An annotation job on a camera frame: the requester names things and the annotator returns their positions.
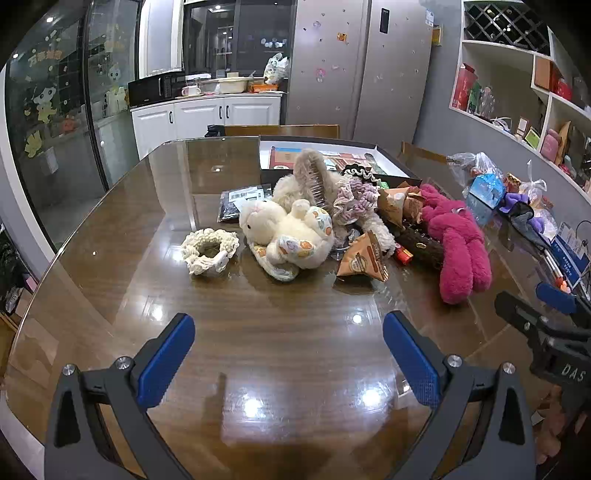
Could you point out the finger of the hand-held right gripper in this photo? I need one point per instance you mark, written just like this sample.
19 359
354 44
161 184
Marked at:
517 314
554 297

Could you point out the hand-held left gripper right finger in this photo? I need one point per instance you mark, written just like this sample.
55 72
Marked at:
411 362

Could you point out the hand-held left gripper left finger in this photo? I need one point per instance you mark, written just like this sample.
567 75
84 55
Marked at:
168 360

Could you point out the magenta plush toy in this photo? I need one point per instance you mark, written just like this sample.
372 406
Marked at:
457 249

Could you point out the cream fluffy hair band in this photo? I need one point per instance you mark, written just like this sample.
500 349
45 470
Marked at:
378 228

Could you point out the brown triangular snack packet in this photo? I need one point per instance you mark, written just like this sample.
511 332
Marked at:
392 205

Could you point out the white plush bunny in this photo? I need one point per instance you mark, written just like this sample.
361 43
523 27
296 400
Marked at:
272 226

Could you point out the pale lace scrunchie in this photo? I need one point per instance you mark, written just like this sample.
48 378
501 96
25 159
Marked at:
344 203

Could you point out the beige plush toy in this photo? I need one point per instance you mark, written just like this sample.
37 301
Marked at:
286 191

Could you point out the black box white interior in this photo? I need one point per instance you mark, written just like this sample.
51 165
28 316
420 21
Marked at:
265 157

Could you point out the glossy wooden desktop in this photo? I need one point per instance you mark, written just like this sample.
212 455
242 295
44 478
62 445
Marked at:
277 314

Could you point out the person's right hand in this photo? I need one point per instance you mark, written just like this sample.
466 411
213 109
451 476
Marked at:
551 429

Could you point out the white pen orange cap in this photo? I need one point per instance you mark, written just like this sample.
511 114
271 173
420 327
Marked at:
554 270

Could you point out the blue and white box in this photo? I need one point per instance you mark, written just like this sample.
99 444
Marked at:
570 254

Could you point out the grey cloth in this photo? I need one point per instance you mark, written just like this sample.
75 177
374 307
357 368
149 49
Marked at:
526 221

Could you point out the purple cloth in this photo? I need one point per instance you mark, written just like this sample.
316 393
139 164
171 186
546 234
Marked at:
512 201

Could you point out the clear bag of snacks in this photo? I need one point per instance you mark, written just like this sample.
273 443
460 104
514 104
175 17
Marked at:
535 194

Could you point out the small red packet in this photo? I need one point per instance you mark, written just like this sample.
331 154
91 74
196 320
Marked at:
402 255

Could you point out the cream crochet scrunchie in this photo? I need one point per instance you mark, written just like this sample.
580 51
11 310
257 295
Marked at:
194 249

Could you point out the orange triangular snack packet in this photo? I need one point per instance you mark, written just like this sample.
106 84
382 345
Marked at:
362 258

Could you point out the dark brown dotted pouch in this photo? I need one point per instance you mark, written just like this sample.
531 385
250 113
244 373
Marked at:
420 244

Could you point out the blue packet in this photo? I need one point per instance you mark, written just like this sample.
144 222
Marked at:
485 194

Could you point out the clear plastic bag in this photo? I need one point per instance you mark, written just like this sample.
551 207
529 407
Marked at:
480 166

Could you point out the pink pouch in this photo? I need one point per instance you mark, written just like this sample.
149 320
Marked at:
550 145

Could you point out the black packet white label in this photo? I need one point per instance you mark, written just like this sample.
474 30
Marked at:
231 210

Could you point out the purple knit scrunchie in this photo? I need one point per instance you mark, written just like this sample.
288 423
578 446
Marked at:
362 194

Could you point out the black frilled scrunchie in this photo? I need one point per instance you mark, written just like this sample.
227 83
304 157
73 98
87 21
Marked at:
355 170

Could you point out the beige fluffy hair clip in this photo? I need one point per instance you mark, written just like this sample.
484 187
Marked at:
307 161

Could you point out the red gift box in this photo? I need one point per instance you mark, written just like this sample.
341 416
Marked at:
463 87

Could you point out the black bag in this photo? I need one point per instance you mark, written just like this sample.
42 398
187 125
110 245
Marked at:
214 130

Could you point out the white kitchen cabinet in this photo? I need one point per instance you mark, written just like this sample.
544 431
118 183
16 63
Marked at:
203 117

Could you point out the glass sliding door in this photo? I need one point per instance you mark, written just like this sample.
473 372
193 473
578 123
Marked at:
60 138

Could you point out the wooden chair back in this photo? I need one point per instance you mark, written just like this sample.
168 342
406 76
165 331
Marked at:
277 130

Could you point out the white cup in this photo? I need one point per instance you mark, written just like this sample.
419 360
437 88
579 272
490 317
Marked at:
190 91

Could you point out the black microwave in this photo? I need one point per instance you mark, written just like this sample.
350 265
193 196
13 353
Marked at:
147 90

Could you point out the silver double-door fridge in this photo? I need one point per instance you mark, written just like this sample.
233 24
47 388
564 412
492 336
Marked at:
369 83

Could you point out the beige basin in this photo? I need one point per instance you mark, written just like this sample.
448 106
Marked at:
226 84

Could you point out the white plastic bag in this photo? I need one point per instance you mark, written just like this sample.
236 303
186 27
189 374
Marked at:
277 69

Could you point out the white wall shelf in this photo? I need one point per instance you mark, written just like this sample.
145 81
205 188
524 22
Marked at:
496 46

